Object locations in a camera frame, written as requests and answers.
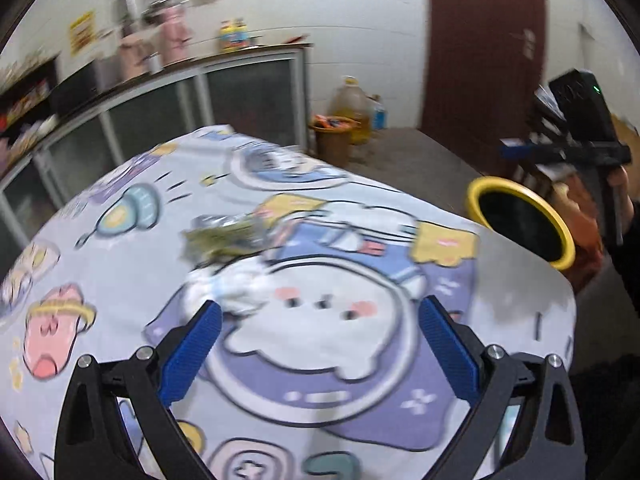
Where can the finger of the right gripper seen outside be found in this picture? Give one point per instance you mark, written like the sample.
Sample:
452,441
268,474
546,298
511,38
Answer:
520,150

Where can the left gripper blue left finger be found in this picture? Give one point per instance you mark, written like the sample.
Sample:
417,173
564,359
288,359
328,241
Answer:
184,350

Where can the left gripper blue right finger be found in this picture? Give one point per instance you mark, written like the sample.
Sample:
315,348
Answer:
445,336

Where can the white knotted tissue bundle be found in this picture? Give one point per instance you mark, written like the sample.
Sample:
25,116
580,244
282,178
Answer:
238,289

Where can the silver green foil wrapper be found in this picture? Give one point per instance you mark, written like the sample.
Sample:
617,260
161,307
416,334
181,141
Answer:
218,238

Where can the yellow rimmed black trash bin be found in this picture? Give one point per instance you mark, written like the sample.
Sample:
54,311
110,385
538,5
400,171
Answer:
523,217

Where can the kitchen counter cabinets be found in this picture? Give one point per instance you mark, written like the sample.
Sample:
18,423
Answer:
262,92

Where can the person right hand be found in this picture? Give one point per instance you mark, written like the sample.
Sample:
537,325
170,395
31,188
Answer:
618,179

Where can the dark red wooden door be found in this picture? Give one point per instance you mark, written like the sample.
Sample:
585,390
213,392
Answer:
484,63

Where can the cartoon print tablecloth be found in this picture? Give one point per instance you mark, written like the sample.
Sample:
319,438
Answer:
332,376

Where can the small blue water bottle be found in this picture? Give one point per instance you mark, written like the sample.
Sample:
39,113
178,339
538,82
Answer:
378,113

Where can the large cooking oil jug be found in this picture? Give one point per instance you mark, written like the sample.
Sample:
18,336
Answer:
351,102

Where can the brown waste bucket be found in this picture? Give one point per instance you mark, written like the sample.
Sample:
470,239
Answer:
333,135

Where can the black microwave oven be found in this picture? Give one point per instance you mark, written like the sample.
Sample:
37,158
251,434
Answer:
92,80

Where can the pink thermos left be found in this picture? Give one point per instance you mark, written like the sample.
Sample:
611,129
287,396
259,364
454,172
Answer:
134,52

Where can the pink thermos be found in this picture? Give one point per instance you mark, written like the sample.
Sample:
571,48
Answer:
174,36
134,52

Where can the black spice shelf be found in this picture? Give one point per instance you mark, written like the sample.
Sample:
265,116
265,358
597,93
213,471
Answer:
28,95

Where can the pink thermos right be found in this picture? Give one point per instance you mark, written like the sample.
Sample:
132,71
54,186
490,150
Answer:
174,36

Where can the yellow wall poster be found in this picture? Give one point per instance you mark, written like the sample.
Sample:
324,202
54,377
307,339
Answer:
82,32

